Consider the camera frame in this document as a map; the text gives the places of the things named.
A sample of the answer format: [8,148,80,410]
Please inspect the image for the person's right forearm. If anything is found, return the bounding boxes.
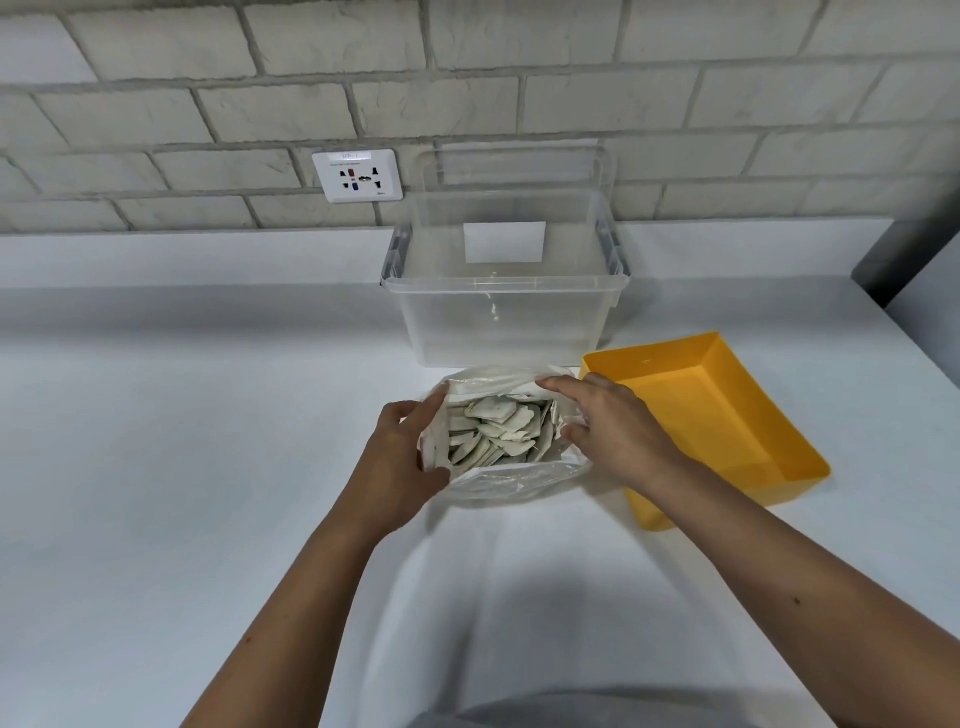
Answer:
[637,459,960,728]

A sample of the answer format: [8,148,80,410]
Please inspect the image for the pile of white flat pieces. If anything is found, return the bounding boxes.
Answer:
[447,394,560,469]

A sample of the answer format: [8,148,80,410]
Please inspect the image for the clear plastic bag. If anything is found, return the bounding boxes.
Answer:
[417,363,595,510]

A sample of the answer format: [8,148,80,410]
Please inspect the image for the clear plastic storage box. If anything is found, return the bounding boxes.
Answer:
[379,144,631,369]

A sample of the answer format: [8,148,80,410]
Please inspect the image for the grey metal post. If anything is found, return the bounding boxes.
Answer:
[851,217,960,310]

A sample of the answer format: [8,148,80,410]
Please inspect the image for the yellow plastic tray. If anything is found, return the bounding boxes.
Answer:
[578,331,832,533]

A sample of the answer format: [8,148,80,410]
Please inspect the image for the person's grey shirt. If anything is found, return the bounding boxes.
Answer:
[408,686,811,728]

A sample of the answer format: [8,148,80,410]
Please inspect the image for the white paper label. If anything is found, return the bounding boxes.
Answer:
[463,221,546,265]

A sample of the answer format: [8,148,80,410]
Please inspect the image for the white wall power socket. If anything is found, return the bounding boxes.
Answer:
[311,148,405,204]

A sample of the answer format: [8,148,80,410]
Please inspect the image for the person's left hand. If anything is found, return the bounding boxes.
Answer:
[341,392,453,535]

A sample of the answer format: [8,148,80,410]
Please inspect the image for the person's left forearm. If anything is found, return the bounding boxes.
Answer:
[178,510,399,728]

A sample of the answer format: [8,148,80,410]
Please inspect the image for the person's right hand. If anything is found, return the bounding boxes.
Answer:
[535,373,682,496]

